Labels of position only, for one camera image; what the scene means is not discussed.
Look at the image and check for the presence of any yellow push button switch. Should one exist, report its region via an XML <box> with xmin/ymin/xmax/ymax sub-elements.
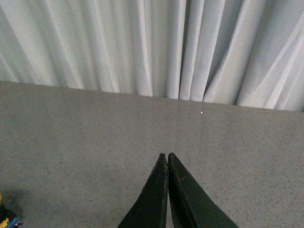
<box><xmin>0</xmin><ymin>193</ymin><xmax>23</xmax><ymax>228</ymax></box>

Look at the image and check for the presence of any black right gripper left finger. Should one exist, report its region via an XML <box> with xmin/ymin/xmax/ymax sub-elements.
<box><xmin>118</xmin><ymin>153</ymin><xmax>169</xmax><ymax>228</ymax></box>

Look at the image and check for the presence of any white pleated curtain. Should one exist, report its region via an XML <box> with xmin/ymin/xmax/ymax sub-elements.
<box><xmin>0</xmin><ymin>0</ymin><xmax>304</xmax><ymax>111</ymax></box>

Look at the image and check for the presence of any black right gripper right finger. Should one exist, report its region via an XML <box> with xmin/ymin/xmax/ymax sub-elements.
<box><xmin>168</xmin><ymin>152</ymin><xmax>237</xmax><ymax>228</ymax></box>

